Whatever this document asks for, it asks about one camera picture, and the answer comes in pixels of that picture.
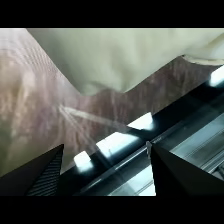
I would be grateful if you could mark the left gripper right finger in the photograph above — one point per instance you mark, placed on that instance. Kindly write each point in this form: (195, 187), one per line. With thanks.
(180, 176)

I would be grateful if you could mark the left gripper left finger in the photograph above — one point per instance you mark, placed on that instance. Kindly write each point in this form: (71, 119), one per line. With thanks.
(40, 173)

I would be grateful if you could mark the cream garment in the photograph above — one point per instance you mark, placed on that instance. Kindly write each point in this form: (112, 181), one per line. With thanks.
(120, 56)

